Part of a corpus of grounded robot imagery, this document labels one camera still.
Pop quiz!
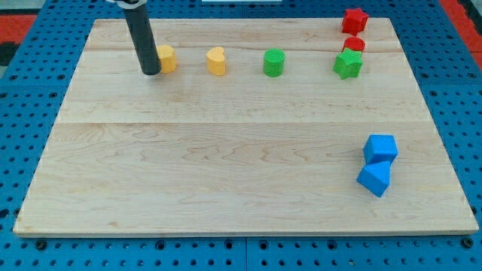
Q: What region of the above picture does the light wooden board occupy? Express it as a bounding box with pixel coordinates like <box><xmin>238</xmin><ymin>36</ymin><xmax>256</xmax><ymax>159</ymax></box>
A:
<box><xmin>14</xmin><ymin>18</ymin><xmax>478</xmax><ymax>238</ymax></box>

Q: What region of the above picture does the green cylinder block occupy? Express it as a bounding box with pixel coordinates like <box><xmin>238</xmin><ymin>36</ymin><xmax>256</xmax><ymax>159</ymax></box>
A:
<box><xmin>263</xmin><ymin>48</ymin><xmax>285</xmax><ymax>78</ymax></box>

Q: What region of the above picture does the yellow heart block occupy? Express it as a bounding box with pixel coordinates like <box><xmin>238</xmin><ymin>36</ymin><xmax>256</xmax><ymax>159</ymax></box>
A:
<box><xmin>206</xmin><ymin>47</ymin><xmax>227</xmax><ymax>76</ymax></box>

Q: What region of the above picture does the yellow hexagon block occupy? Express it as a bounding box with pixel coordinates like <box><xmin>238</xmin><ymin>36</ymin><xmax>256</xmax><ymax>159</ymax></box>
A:
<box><xmin>157</xmin><ymin>44</ymin><xmax>178</xmax><ymax>74</ymax></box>

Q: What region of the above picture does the green star block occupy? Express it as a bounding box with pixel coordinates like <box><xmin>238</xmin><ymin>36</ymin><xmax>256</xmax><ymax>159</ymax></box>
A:
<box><xmin>332</xmin><ymin>47</ymin><xmax>363</xmax><ymax>80</ymax></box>

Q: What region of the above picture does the blue cube block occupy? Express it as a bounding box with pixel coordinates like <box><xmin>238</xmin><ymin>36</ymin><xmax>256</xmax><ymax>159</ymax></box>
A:
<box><xmin>363</xmin><ymin>134</ymin><xmax>398</xmax><ymax>164</ymax></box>

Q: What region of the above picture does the blue triangular prism block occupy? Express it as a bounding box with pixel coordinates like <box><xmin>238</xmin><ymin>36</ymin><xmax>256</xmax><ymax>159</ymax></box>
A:
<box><xmin>356</xmin><ymin>161</ymin><xmax>391</xmax><ymax>197</ymax></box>

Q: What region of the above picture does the red cylinder block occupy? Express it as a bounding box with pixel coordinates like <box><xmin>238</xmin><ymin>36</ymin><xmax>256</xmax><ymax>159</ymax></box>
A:
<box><xmin>342</xmin><ymin>36</ymin><xmax>366</xmax><ymax>53</ymax></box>

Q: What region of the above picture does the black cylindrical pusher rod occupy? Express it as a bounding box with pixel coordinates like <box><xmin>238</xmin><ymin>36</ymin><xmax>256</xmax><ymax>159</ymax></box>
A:
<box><xmin>122</xmin><ymin>0</ymin><xmax>161</xmax><ymax>75</ymax></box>

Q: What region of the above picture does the red star block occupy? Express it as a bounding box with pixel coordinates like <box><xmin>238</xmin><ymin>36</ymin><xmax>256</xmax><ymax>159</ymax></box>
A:
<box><xmin>342</xmin><ymin>8</ymin><xmax>369</xmax><ymax>36</ymax></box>

